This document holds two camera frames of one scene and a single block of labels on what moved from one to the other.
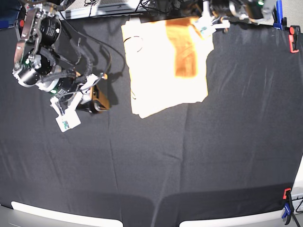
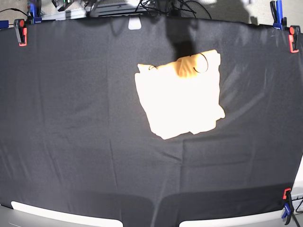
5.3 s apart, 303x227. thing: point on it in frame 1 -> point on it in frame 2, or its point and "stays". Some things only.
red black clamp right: x=294 y=30 stays
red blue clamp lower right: x=289 y=206 stays
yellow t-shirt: x=166 y=61 -> x=182 y=96
